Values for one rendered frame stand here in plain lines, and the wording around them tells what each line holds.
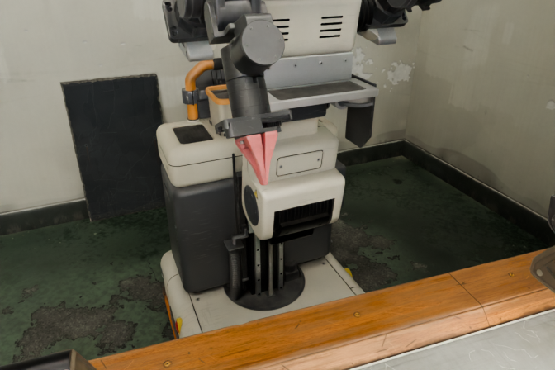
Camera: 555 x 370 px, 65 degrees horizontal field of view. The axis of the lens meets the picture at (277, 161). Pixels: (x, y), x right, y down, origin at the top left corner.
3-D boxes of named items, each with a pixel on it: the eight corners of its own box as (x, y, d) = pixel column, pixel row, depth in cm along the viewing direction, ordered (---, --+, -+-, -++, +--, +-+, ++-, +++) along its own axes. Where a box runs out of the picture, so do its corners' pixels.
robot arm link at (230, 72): (250, 45, 67) (215, 48, 65) (265, 30, 60) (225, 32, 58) (258, 89, 67) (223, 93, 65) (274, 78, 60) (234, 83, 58)
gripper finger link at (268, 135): (287, 182, 61) (276, 116, 61) (239, 192, 58) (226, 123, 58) (271, 182, 67) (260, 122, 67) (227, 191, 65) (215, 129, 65)
